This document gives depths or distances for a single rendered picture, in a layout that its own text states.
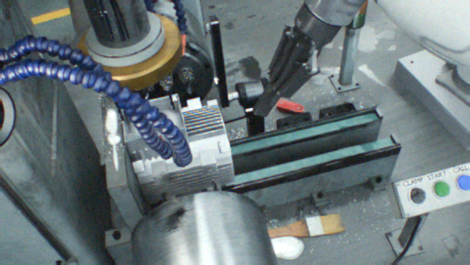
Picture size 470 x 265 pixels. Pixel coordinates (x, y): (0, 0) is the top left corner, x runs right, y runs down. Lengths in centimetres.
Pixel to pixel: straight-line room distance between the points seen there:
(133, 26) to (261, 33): 97
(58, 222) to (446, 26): 68
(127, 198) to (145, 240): 12
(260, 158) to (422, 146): 47
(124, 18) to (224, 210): 34
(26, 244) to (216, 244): 37
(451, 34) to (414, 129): 77
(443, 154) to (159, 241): 85
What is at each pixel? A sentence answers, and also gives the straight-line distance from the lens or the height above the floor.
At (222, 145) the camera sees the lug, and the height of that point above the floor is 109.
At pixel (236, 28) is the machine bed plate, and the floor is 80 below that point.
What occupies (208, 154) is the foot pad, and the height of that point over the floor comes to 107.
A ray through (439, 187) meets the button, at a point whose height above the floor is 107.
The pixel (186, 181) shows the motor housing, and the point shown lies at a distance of 93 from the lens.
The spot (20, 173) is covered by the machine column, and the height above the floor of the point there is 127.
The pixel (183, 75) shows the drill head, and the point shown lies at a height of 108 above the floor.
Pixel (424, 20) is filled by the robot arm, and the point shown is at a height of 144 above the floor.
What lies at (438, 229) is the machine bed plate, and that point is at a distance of 118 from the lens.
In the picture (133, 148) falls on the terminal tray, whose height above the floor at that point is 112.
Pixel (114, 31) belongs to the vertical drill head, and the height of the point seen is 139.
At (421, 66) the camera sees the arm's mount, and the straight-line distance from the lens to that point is 146.
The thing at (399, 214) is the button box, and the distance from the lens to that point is 89.
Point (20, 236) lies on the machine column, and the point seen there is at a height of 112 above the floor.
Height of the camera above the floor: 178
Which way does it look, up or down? 50 degrees down
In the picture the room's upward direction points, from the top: 6 degrees counter-clockwise
